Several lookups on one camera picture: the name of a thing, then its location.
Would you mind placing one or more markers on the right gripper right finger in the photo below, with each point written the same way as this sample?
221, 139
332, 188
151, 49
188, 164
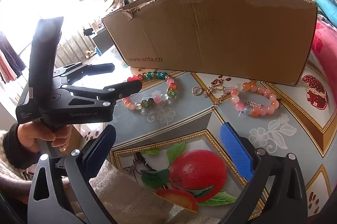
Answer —
286, 203

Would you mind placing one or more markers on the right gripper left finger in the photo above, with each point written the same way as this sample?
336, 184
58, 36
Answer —
48, 202

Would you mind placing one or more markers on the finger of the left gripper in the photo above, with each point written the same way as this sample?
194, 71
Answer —
109, 93
70, 74

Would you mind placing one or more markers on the gold chain jewelry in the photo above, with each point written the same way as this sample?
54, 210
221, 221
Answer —
217, 92

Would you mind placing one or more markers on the left hand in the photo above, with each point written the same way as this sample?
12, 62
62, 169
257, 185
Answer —
31, 132

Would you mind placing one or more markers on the dark grey cabinet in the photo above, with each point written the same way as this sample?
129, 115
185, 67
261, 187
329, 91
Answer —
102, 40

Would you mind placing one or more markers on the white fluffy towel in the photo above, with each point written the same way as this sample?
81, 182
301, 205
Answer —
127, 202

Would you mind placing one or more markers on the pink floral blanket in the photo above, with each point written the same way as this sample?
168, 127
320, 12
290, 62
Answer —
325, 48

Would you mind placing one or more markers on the brown cardboard box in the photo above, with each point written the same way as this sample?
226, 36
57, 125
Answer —
268, 40

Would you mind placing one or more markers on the blue patterned pillow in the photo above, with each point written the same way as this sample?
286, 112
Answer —
329, 9

